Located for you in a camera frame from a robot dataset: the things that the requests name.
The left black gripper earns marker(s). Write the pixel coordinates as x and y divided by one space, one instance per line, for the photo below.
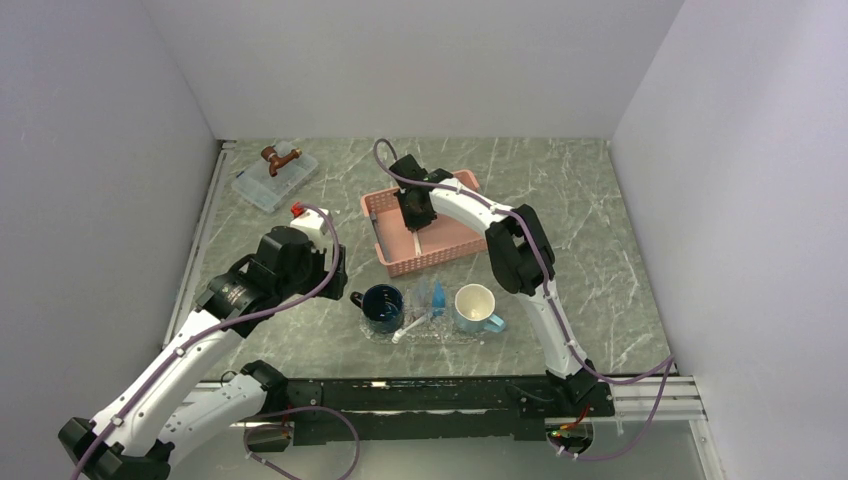
333 288

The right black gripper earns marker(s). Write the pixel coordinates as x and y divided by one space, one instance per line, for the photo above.
414 223

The white toothbrush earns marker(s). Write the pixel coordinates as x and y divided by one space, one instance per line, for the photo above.
399 334
417 244

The pink plastic basket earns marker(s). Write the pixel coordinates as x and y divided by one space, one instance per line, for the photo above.
444 240

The dark blue mug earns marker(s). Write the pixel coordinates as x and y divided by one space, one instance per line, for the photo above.
382 307

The blue toothpaste tube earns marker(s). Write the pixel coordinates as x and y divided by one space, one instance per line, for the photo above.
438 300

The white red toothpaste tube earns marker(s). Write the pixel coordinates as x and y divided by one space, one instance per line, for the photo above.
419 300

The white and blue mug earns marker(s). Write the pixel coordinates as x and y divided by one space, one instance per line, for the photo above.
474 310

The clear textured oval tray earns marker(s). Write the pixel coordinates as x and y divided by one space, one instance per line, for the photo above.
438 331

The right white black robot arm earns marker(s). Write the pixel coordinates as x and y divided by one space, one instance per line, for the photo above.
522 263

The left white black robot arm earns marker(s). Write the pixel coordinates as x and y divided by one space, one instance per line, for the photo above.
147 430

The grey toothbrush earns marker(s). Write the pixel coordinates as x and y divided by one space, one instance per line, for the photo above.
379 237

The clear plastic organizer box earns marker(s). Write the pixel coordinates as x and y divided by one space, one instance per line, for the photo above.
257 187

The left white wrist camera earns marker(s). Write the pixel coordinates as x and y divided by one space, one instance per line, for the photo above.
313 225

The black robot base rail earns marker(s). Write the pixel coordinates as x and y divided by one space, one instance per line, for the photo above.
312 412

